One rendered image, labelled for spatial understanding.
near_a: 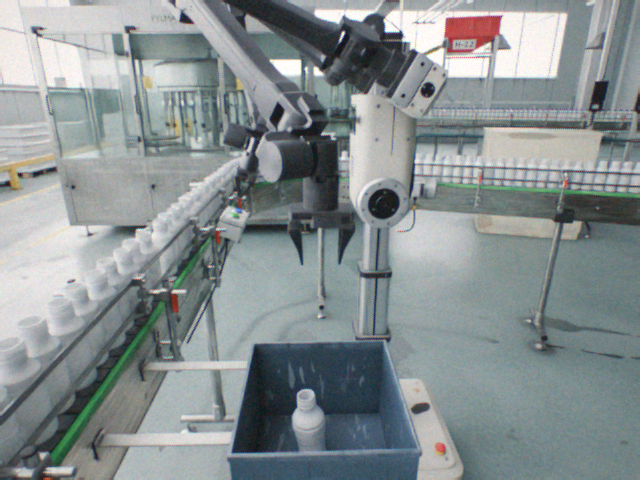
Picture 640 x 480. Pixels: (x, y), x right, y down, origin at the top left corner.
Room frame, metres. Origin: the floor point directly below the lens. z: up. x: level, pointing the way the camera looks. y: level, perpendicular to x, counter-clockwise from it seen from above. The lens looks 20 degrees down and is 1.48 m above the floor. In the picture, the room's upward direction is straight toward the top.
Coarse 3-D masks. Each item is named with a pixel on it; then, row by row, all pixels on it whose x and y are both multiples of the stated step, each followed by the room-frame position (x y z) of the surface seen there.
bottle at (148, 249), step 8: (144, 232) 0.94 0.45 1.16; (144, 240) 0.91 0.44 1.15; (144, 248) 0.91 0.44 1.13; (152, 248) 0.92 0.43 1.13; (152, 256) 0.91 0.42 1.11; (160, 264) 0.93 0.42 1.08; (152, 272) 0.90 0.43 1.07; (160, 272) 0.93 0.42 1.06; (152, 280) 0.90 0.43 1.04; (160, 288) 0.92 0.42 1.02
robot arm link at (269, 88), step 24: (192, 0) 0.78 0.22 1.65; (216, 0) 0.79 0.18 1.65; (216, 24) 0.74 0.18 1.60; (216, 48) 0.75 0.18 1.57; (240, 48) 0.71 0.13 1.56; (240, 72) 0.70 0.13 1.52; (264, 72) 0.68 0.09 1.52; (264, 96) 0.67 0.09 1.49; (288, 96) 0.64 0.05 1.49; (288, 120) 0.63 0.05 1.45
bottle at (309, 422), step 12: (300, 396) 0.66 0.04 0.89; (312, 396) 0.65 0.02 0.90; (300, 408) 0.64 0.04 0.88; (312, 408) 0.64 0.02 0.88; (300, 420) 0.63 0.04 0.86; (312, 420) 0.63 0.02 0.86; (324, 420) 0.65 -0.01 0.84; (300, 432) 0.62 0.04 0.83; (312, 432) 0.62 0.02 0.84; (324, 432) 0.64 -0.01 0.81; (300, 444) 0.63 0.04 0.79; (312, 444) 0.62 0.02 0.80; (324, 444) 0.64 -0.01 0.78
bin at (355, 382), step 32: (256, 352) 0.77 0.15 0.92; (288, 352) 0.77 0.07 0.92; (320, 352) 0.77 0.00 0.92; (352, 352) 0.77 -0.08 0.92; (384, 352) 0.76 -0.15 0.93; (256, 384) 0.75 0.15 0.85; (288, 384) 0.77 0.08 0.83; (320, 384) 0.77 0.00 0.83; (352, 384) 0.77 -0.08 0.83; (384, 384) 0.74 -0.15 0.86; (256, 416) 0.72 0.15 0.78; (288, 416) 0.77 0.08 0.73; (352, 416) 0.77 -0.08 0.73; (384, 416) 0.71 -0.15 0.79; (96, 448) 0.49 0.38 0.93; (160, 448) 0.71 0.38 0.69; (256, 448) 0.67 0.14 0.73; (288, 448) 0.67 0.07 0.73; (352, 448) 0.67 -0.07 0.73; (384, 448) 0.67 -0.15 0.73; (416, 448) 0.48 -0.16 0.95
